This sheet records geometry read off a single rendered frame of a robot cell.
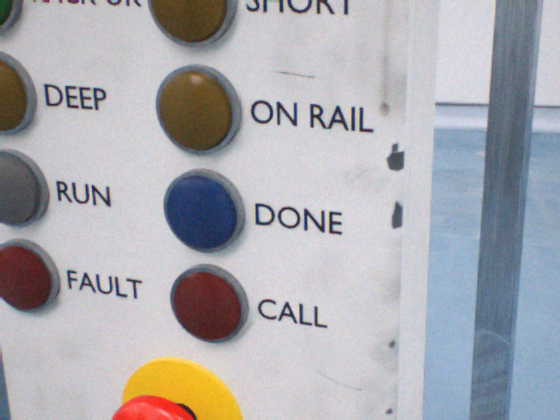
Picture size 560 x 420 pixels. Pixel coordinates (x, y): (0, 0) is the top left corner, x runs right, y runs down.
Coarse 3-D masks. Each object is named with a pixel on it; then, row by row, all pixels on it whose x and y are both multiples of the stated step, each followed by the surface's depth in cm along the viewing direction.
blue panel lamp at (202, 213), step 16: (192, 176) 33; (176, 192) 34; (192, 192) 33; (208, 192) 33; (224, 192) 33; (176, 208) 34; (192, 208) 33; (208, 208) 33; (224, 208) 33; (176, 224) 34; (192, 224) 34; (208, 224) 33; (224, 224) 33; (192, 240) 34; (208, 240) 34; (224, 240) 34
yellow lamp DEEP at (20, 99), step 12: (0, 60) 34; (0, 72) 34; (12, 72) 34; (0, 84) 34; (12, 84) 34; (0, 96) 35; (12, 96) 35; (24, 96) 35; (0, 108) 35; (12, 108) 35; (24, 108) 35; (0, 120) 35; (12, 120) 35
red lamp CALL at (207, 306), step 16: (192, 272) 35; (176, 288) 35; (192, 288) 35; (208, 288) 34; (224, 288) 34; (176, 304) 35; (192, 304) 35; (208, 304) 35; (224, 304) 34; (192, 320) 35; (208, 320) 35; (224, 320) 35; (208, 336) 35; (224, 336) 35
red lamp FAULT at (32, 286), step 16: (0, 256) 38; (16, 256) 37; (32, 256) 37; (0, 272) 38; (16, 272) 37; (32, 272) 37; (0, 288) 38; (16, 288) 38; (32, 288) 37; (48, 288) 38; (16, 304) 38; (32, 304) 38
